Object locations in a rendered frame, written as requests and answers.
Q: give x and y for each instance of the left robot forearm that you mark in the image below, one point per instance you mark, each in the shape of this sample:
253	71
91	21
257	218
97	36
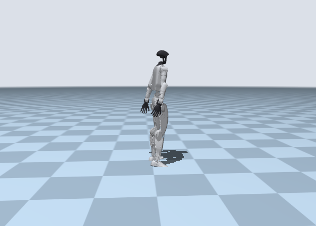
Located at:
148	93

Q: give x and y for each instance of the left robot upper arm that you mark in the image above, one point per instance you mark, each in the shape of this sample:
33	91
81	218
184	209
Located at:
150	82

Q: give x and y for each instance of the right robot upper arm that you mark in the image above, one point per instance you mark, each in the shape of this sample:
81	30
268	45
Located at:
163	71

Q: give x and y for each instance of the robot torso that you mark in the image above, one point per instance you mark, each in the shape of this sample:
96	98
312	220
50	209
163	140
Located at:
156	83

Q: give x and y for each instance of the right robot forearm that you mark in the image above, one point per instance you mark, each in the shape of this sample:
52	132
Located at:
162	92

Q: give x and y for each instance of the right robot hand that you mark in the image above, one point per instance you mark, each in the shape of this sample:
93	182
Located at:
157	109

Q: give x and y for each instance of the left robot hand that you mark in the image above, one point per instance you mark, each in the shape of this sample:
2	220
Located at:
145	106

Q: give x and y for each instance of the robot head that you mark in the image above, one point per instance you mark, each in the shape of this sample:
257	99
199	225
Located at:
163	54

